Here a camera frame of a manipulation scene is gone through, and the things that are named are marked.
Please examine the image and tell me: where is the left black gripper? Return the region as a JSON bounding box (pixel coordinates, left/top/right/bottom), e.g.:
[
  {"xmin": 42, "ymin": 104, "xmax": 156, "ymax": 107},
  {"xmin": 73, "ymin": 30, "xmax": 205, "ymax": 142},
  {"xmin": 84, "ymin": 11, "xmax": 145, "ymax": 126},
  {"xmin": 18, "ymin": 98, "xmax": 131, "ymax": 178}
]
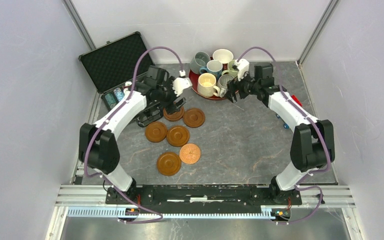
[{"xmin": 155, "ymin": 76, "xmax": 186, "ymax": 115}]

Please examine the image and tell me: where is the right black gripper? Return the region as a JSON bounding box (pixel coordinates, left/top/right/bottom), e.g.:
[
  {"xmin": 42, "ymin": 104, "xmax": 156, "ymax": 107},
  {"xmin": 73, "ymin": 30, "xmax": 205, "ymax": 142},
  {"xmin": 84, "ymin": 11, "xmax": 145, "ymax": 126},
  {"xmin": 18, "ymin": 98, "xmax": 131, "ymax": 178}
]
[{"xmin": 223, "ymin": 69, "xmax": 260, "ymax": 104}]

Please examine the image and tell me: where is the grey striped cup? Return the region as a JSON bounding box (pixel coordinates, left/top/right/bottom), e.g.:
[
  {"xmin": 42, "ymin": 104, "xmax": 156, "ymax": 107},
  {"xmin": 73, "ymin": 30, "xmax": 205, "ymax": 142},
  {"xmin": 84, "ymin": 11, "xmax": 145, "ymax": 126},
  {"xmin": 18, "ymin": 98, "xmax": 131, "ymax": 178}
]
[{"xmin": 217, "ymin": 74, "xmax": 234, "ymax": 98}]

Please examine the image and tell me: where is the cream ribbed mug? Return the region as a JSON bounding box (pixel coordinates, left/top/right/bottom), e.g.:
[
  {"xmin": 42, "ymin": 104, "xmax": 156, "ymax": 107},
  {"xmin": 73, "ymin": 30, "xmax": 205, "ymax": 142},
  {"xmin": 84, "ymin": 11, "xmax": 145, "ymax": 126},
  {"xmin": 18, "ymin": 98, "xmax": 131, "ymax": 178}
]
[{"xmin": 197, "ymin": 73, "xmax": 221, "ymax": 98}]

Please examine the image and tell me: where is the wooden coaster one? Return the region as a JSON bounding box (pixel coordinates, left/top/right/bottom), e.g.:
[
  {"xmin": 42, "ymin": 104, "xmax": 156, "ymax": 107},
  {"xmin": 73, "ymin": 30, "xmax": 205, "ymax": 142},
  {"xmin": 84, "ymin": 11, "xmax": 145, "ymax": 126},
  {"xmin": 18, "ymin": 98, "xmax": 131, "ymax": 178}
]
[{"xmin": 163, "ymin": 106, "xmax": 185, "ymax": 122}]

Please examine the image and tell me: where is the red round tray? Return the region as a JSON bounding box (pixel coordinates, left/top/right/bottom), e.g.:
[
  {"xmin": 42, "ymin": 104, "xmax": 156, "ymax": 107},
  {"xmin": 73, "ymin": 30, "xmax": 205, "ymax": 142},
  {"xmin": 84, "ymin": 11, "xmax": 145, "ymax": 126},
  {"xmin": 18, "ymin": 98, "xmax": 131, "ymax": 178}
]
[{"xmin": 189, "ymin": 70, "xmax": 226, "ymax": 100}]

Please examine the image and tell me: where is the wooden coaster two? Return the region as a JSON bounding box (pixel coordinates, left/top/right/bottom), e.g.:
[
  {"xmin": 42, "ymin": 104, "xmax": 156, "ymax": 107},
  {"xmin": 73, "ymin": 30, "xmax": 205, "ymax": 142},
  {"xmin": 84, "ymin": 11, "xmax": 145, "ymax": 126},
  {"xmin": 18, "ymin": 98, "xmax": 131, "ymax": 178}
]
[{"xmin": 182, "ymin": 107, "xmax": 206, "ymax": 128}]

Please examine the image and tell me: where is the wooden coaster three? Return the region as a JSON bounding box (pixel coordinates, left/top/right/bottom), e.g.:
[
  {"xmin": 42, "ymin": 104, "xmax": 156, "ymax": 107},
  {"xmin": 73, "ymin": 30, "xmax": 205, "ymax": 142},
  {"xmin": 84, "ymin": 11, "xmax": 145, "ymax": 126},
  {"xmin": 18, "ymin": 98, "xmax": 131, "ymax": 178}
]
[{"xmin": 145, "ymin": 121, "xmax": 168, "ymax": 143}]

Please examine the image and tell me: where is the wooden coaster four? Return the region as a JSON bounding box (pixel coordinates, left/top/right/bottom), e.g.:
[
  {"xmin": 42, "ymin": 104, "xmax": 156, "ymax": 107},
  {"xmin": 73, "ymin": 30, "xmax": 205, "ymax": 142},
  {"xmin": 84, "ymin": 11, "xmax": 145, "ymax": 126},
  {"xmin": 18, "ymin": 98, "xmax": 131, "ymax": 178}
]
[{"xmin": 166, "ymin": 125, "xmax": 190, "ymax": 147}]

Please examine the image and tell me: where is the woven cork coaster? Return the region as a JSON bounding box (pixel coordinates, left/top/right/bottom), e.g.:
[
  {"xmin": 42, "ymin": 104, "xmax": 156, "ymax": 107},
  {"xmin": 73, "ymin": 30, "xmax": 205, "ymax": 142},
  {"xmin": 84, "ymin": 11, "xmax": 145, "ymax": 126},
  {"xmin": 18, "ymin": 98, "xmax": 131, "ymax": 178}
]
[{"xmin": 179, "ymin": 143, "xmax": 201, "ymax": 165}]

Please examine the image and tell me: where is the wooden coaster five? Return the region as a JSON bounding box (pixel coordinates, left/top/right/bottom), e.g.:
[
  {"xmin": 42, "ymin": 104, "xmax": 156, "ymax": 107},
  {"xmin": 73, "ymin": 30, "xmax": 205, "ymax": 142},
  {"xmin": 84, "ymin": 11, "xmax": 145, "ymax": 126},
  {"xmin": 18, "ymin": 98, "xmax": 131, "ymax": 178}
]
[{"xmin": 156, "ymin": 152, "xmax": 182, "ymax": 176}]

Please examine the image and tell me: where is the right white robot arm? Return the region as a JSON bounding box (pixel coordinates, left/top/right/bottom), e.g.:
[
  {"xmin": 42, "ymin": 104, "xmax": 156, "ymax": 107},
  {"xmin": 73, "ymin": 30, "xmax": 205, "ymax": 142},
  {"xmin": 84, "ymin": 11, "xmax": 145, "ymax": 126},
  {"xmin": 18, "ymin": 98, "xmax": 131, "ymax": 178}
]
[{"xmin": 225, "ymin": 62, "xmax": 335, "ymax": 204}]

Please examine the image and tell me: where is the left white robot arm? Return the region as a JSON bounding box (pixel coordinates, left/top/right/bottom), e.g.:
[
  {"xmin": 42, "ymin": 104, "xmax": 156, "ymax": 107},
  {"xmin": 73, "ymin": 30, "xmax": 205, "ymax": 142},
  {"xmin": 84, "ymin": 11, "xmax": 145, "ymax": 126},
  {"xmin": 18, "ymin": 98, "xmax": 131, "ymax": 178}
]
[{"xmin": 78, "ymin": 65, "xmax": 192, "ymax": 204}]

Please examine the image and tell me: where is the white bowl cup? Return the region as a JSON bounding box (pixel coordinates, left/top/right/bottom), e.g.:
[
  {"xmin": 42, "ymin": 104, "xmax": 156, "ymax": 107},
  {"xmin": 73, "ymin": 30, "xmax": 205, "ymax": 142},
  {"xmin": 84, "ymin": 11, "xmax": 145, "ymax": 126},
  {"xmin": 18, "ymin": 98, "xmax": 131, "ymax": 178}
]
[{"xmin": 212, "ymin": 48, "xmax": 234, "ymax": 65}]

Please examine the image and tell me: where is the green mug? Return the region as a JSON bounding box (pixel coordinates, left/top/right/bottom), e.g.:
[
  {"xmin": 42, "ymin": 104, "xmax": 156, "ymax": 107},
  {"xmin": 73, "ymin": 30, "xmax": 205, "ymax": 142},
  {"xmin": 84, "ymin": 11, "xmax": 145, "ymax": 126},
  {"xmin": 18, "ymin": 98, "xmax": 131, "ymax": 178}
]
[{"xmin": 221, "ymin": 60, "xmax": 239, "ymax": 78}]

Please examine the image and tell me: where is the grey mug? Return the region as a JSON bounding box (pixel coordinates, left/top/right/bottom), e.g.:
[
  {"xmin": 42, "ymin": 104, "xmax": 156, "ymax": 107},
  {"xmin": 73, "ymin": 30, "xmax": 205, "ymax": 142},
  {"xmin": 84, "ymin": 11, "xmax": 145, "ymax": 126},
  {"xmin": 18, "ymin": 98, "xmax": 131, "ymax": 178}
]
[{"xmin": 189, "ymin": 51, "xmax": 211, "ymax": 75}]

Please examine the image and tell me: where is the black foam-lined case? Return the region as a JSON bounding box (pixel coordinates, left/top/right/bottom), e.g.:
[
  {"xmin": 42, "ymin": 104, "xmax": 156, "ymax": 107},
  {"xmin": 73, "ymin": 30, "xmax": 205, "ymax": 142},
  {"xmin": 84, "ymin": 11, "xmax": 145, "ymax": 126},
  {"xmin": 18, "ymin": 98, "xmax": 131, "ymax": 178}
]
[{"xmin": 78, "ymin": 31, "xmax": 147, "ymax": 111}]

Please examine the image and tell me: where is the red blue toy truck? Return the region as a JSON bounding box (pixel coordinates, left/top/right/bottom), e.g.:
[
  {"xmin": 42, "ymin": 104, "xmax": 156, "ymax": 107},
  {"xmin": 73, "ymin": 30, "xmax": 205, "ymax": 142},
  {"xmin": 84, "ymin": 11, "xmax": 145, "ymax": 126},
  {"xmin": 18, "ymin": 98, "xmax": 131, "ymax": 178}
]
[{"xmin": 276, "ymin": 95, "xmax": 303, "ymax": 129}]

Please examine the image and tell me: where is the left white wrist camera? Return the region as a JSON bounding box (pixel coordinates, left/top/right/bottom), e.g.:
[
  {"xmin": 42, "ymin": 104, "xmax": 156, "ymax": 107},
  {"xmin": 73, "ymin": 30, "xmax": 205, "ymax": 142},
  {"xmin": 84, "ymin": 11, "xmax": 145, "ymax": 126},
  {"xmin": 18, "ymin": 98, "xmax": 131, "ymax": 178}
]
[{"xmin": 172, "ymin": 70, "xmax": 193, "ymax": 97}]

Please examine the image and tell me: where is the blue handled white mug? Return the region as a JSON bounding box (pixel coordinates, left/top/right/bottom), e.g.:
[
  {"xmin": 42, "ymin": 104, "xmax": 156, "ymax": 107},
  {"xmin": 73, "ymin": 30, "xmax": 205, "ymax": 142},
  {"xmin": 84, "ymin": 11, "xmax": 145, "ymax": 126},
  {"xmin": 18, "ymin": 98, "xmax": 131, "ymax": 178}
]
[{"xmin": 199, "ymin": 59, "xmax": 223, "ymax": 80}]

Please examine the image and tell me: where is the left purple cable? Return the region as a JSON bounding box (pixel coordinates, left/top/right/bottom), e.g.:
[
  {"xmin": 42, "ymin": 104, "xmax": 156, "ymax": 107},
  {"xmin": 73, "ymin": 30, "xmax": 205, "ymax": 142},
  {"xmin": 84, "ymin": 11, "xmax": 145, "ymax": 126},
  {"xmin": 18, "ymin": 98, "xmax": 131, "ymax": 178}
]
[{"xmin": 83, "ymin": 46, "xmax": 185, "ymax": 225}]

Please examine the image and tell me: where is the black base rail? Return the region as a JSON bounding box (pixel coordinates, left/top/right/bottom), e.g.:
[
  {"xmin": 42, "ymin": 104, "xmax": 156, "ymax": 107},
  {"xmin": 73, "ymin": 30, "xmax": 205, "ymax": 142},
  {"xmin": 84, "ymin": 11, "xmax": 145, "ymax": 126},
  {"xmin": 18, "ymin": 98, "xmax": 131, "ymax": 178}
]
[{"xmin": 105, "ymin": 184, "xmax": 302, "ymax": 214}]

